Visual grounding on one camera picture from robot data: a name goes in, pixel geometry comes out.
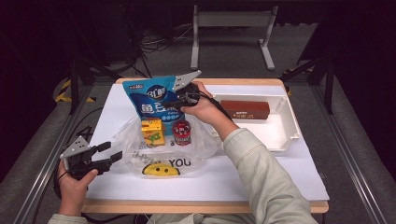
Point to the yellow drink carton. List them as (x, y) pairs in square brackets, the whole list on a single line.
[(153, 132)]

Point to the aluminium rail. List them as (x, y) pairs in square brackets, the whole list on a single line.
[(348, 155), (37, 174)]

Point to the red can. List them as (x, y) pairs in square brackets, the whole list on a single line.
[(181, 132)]

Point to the blue snack packet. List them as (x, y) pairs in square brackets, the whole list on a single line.
[(149, 99)]

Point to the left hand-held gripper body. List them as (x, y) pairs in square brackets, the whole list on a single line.
[(79, 158)]

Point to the brown rectangular box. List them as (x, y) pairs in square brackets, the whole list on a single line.
[(246, 109)]

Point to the person's left hand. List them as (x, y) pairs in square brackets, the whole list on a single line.
[(74, 186)]

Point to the person's right hand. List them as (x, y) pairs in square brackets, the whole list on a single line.
[(205, 112)]

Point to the white metal stand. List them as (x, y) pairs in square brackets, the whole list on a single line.
[(232, 18)]

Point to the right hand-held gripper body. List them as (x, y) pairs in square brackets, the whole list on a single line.
[(186, 90)]

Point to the clear smiley-face plastic bag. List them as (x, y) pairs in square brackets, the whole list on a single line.
[(162, 158)]

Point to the white plastic bin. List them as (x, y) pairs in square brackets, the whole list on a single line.
[(277, 130)]

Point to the black metal stand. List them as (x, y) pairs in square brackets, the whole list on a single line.
[(77, 77), (323, 74)]

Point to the person's torso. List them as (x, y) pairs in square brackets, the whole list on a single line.
[(186, 219)]

